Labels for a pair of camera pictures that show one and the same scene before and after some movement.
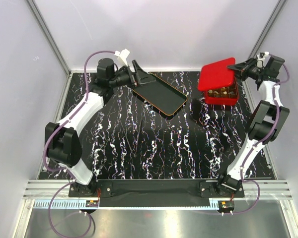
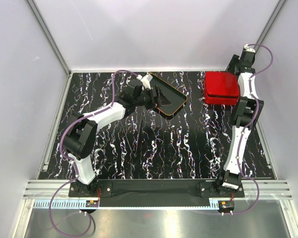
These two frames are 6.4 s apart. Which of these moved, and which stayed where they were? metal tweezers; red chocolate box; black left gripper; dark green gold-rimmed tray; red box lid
Moved: black left gripper; red box lid
Stayed: metal tweezers; red chocolate box; dark green gold-rimmed tray
